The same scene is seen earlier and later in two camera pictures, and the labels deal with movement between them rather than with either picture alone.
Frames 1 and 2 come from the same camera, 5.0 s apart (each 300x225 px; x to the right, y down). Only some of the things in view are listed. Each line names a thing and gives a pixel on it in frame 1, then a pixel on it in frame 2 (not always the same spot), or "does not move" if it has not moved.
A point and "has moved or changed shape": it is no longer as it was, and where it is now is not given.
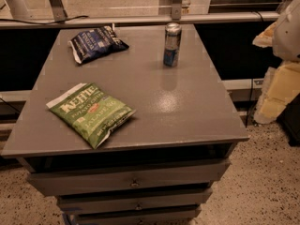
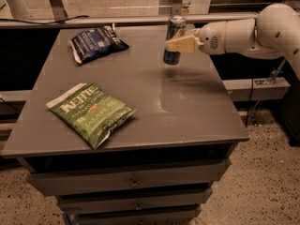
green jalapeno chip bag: (89, 112) does not move
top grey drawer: (130, 178) does not move
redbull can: (172, 44) has moved or changed shape
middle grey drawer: (87, 202) does not move
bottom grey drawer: (187, 215) does not move
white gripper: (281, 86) -> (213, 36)
